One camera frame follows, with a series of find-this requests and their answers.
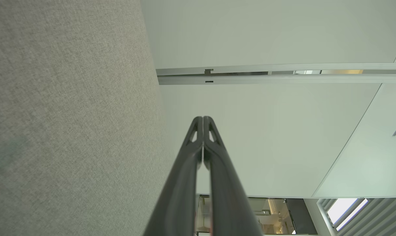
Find grey metal partition post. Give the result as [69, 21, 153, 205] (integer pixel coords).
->
[155, 62, 396, 86]

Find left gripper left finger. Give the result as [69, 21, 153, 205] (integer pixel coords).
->
[142, 116, 204, 236]

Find grey fabric sofa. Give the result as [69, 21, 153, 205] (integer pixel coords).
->
[0, 0, 176, 236]

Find grey window blinds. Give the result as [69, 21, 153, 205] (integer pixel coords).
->
[317, 198, 396, 236]

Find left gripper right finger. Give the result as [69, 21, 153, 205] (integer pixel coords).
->
[203, 115, 264, 236]

